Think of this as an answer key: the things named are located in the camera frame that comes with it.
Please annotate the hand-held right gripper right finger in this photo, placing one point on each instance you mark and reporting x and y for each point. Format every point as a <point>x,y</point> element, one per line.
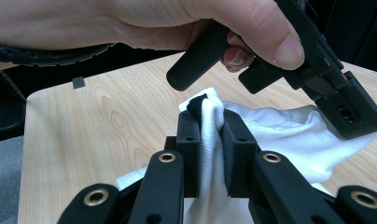
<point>238,155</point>

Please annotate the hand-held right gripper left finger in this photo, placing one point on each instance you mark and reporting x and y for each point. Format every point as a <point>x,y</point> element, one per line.
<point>189,155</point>

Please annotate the white printed tank top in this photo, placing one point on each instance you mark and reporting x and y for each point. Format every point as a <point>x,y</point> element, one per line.
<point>286,137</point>

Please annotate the grey table edge tab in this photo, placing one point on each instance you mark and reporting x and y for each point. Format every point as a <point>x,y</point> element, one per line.
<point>78,82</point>

